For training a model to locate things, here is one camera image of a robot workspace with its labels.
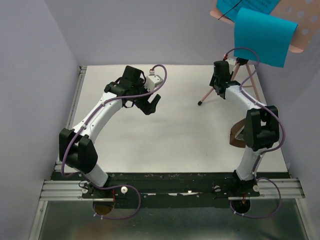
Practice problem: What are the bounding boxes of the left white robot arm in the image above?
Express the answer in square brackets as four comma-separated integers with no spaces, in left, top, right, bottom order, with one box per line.
[58,65,167,198]

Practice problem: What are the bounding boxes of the brown wooden metronome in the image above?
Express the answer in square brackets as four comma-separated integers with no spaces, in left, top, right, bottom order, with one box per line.
[229,119,246,148]

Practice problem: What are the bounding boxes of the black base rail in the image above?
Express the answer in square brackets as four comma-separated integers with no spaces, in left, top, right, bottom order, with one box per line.
[50,171,261,210]

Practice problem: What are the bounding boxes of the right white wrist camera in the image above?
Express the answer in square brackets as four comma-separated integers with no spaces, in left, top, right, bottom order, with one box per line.
[222,54,237,73]

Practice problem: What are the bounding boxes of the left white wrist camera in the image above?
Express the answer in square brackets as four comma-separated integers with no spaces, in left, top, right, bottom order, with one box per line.
[144,69,163,92]

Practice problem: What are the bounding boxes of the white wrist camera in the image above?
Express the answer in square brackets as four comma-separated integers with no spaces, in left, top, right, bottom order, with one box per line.
[222,54,237,73]
[144,69,163,92]

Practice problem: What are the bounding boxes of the clear plastic metronome cover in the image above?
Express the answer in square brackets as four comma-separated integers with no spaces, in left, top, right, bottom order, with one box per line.
[235,127,244,141]

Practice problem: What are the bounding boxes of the blue printed sheet music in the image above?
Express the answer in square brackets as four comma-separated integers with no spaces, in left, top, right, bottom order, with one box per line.
[216,0,280,20]

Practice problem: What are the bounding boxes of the pink music stand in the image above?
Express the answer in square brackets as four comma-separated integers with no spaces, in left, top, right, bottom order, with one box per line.
[210,0,320,103]

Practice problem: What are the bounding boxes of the aluminium frame rail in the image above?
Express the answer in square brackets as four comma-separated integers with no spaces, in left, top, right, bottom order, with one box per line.
[27,65,88,240]

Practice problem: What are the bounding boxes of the blue paper sheet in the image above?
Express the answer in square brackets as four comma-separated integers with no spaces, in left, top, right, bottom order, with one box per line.
[234,8,298,68]

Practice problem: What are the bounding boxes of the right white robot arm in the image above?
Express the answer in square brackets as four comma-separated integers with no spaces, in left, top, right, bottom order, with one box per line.
[209,60,280,196]

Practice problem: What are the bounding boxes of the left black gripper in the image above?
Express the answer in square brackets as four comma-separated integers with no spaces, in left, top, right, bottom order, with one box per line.
[131,78,161,115]

